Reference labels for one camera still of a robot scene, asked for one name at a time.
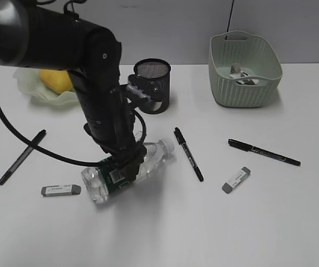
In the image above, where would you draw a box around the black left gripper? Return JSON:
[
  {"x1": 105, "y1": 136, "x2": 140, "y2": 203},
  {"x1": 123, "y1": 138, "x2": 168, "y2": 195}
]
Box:
[{"x1": 75, "y1": 73, "x2": 164, "y2": 182}]

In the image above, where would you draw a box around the clear water bottle green label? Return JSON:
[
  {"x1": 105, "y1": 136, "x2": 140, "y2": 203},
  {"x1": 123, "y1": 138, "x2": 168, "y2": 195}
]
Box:
[{"x1": 81, "y1": 138, "x2": 174, "y2": 204}]

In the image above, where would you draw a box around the black marker pen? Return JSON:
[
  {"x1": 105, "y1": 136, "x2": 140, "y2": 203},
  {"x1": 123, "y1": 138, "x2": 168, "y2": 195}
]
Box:
[
  {"x1": 228, "y1": 139, "x2": 301, "y2": 166},
  {"x1": 0, "y1": 130, "x2": 47, "y2": 186},
  {"x1": 174, "y1": 127, "x2": 204, "y2": 182}
]

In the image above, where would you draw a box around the yellow mango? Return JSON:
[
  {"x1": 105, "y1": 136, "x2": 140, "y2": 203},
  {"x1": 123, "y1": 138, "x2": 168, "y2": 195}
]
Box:
[{"x1": 40, "y1": 70, "x2": 73, "y2": 95}]

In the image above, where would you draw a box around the white waste paper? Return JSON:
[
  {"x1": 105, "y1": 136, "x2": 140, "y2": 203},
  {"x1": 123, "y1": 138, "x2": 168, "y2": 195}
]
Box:
[{"x1": 229, "y1": 63, "x2": 259, "y2": 86}]

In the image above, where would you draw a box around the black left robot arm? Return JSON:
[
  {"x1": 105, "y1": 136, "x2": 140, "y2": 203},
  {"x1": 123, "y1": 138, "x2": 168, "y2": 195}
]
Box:
[{"x1": 0, "y1": 1, "x2": 165, "y2": 181}]

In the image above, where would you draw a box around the grey white eraser left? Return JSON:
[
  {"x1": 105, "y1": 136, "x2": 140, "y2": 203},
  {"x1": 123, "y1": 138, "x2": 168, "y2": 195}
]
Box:
[{"x1": 41, "y1": 184, "x2": 81, "y2": 197}]

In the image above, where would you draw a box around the grey white eraser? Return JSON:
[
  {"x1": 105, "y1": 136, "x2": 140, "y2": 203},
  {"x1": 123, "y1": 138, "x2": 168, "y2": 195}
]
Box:
[
  {"x1": 41, "y1": 184, "x2": 81, "y2": 197},
  {"x1": 222, "y1": 167, "x2": 251, "y2": 194}
]

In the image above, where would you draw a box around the black mesh pen holder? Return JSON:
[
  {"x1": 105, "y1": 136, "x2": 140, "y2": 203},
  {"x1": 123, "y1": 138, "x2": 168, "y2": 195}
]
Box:
[{"x1": 134, "y1": 58, "x2": 171, "y2": 115}]

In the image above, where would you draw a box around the grey white eraser right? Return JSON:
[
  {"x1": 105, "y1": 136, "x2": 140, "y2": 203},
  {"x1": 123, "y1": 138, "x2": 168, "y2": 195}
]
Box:
[{"x1": 222, "y1": 167, "x2": 251, "y2": 194}]

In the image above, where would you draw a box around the pale green wavy plate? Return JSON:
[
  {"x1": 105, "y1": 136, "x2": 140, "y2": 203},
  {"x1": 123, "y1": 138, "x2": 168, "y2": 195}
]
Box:
[{"x1": 13, "y1": 68, "x2": 78, "y2": 106}]

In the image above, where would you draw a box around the pale green woven basket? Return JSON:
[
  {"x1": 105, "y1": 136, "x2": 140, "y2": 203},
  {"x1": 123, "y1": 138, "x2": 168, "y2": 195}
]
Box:
[{"x1": 208, "y1": 31, "x2": 283, "y2": 108}]

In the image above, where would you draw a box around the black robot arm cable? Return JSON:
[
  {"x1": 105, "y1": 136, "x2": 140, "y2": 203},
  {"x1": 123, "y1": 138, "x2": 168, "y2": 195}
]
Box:
[{"x1": 0, "y1": 50, "x2": 149, "y2": 167}]

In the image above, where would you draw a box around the black wall cable right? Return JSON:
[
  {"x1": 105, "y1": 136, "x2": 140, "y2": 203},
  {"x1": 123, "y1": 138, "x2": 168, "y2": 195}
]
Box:
[{"x1": 227, "y1": 0, "x2": 235, "y2": 33}]

